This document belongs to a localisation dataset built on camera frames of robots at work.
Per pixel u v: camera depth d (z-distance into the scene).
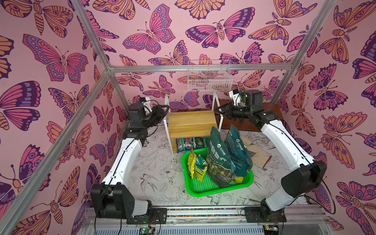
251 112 0.58
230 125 0.75
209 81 1.06
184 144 0.90
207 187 0.83
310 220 0.73
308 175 0.42
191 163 0.81
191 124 0.90
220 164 0.72
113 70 0.94
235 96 0.69
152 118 0.66
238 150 0.67
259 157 0.94
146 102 0.69
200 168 0.79
